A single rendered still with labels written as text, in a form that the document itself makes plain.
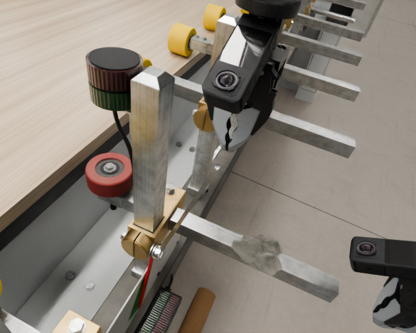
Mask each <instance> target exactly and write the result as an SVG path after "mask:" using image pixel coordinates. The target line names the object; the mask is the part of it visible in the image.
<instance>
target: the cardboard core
mask: <svg viewBox="0 0 416 333"><path fill-rule="evenodd" d="M214 300H215V294H214V293H213V292H212V291H210V290H208V289H206V288H204V287H200V288H198V290H197V292H196V294H195V297H194V298H193V301H192V303H191V305H190V307H189V309H188V312H187V314H186V316H185V318H184V321H183V323H182V325H181V327H180V329H179V331H178V333H201V331H202V330H203V327H204V325H205V322H206V320H207V317H208V315H209V312H210V310H211V307H212V305H213V302H214Z"/></svg>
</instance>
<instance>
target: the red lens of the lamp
mask: <svg viewBox="0 0 416 333"><path fill-rule="evenodd" d="M95 50H96V49H95ZM92 51H94V50H92ZM92 51H90V52H89V53H88V54H87V55H86V57H85V60H86V66H87V76H88V80H89V82H90V83H91V84H92V85H94V86H95V87H97V88H99V89H102V90H105V91H129V90H131V79H132V78H134V76H136V75H138V74H139V73H140V72H142V71H143V58H142V57H141V56H140V55H139V54H138V53H137V52H135V53H136V54H137V55H138V56H139V57H140V60H141V62H140V64H139V65H138V66H137V67H135V68H133V69H129V70H125V71H109V70H105V69H101V68H98V67H96V66H94V65H93V64H91V63H90V61H89V60H88V57H89V54H90V53H91V52H92ZM133 52H134V51H133Z"/></svg>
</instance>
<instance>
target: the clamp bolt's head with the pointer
mask: <svg viewBox="0 0 416 333"><path fill-rule="evenodd" d="M157 246H158V244H157V242H156V243H154V245H153V246H152V248H151V250H150V252H149V257H151V258H150V261H149V266H148V269H147V273H146V276H145V281H144V284H143V288H142V292H141V296H140V300H139V306H138V309H140V307H141V303H142V302H143V298H144V294H145V290H146V287H147V282H148V279H149V275H150V272H151V267H152V265H153V253H154V251H155V249H156V247H157ZM165 252H166V249H164V250H163V251H162V252H161V255H160V258H159V260H162V258H163V257H164V254H165Z"/></svg>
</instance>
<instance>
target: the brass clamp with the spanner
mask: <svg viewBox="0 0 416 333"><path fill-rule="evenodd" d="M185 196H186V191H185V190H183V189H181V188H178V187H176V193H175V194H173V195H168V194H166V193H165V201H164V217H163V218H162V220H161V222H160V223H159V224H158V226H157V228H156V229H155V230H154V232H153V233H152V232H150V231H148V230H146V229H144V228H142V227H139V226H137V225H135V224H134V218H133V219H132V220H131V222H130V223H129V225H128V226H127V232H125V231H124V232H123V233H122V234H121V237H120V239H121V246H122V248H123V249H124V250H125V251H126V252H127V253H128V254H129V255H130V256H132V257H135V258H136V259H138V260H146V259H147V258H148V257H149V252H150V250H151V248H152V246H153V245H154V243H156V242H157V244H160V243H161V242H162V241H163V239H164V238H165V236H166V234H167V233H168V232H169V229H168V227H169V220H170V218H171V216H172V215H173V213H174V212H175V210H176V209H177V207H178V208H180V209H183V208H184V201H185Z"/></svg>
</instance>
